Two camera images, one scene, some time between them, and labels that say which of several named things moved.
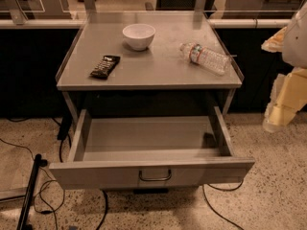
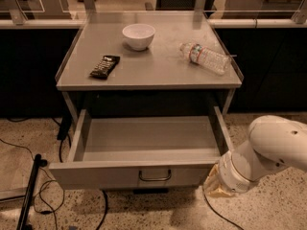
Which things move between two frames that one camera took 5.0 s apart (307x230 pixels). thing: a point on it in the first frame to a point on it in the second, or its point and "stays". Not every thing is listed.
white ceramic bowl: x=139 y=35 stays
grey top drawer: x=151 y=152 stays
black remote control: x=105 y=67 stays
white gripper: x=295 y=45 to x=229 y=175
